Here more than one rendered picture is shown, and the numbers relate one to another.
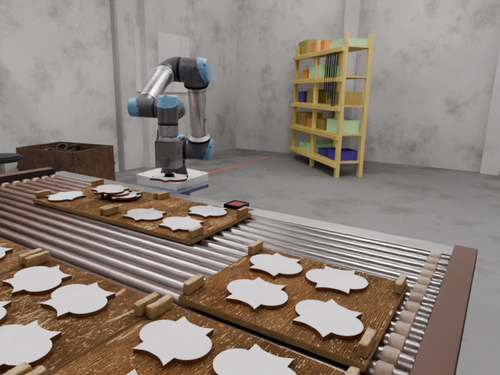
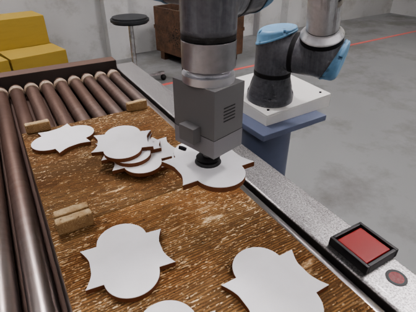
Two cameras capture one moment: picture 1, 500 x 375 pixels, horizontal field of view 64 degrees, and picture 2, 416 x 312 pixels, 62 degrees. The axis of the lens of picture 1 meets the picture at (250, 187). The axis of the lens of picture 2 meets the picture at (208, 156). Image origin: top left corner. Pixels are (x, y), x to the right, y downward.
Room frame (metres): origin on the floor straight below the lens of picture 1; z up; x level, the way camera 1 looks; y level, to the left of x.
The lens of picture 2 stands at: (1.09, 0.09, 1.36)
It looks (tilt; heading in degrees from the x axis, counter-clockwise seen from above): 32 degrees down; 28
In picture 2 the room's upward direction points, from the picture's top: straight up
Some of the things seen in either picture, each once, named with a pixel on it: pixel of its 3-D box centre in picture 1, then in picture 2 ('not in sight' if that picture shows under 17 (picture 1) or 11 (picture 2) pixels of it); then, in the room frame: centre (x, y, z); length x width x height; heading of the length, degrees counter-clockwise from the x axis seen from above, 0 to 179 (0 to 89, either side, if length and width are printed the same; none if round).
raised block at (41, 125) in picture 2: (42, 193); (38, 126); (1.59, 0.85, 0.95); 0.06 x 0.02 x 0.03; 149
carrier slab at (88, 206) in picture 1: (102, 199); (113, 153); (1.60, 0.61, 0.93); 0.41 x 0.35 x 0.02; 59
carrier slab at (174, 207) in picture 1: (177, 216); (199, 278); (1.39, 0.26, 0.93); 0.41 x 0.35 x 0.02; 59
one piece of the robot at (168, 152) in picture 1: (167, 152); (201, 109); (1.50, 0.32, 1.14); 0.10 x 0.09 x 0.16; 164
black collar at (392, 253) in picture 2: (236, 204); (362, 246); (1.57, 0.05, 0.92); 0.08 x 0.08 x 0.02; 58
